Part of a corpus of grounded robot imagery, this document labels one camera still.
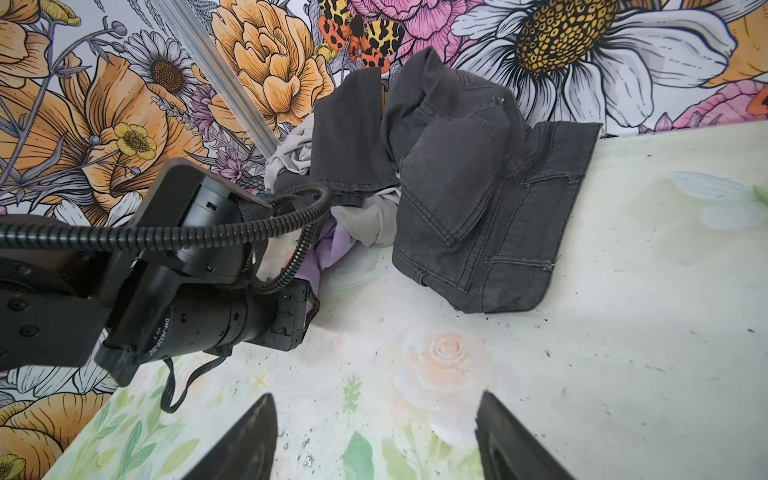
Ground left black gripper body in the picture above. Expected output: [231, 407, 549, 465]
[143, 279, 318, 360]

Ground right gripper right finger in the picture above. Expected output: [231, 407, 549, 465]
[475, 390, 574, 480]

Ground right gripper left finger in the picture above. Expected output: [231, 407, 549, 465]
[183, 393, 278, 480]

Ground lavender purple cloth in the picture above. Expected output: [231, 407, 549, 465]
[296, 216, 357, 294]

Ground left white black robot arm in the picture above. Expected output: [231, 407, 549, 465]
[1, 159, 333, 386]

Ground light grey cloth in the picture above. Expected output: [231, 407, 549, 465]
[264, 113, 401, 247]

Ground dark grey denim shorts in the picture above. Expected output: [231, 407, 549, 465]
[309, 50, 601, 313]

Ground left black corrugated cable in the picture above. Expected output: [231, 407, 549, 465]
[0, 182, 334, 296]

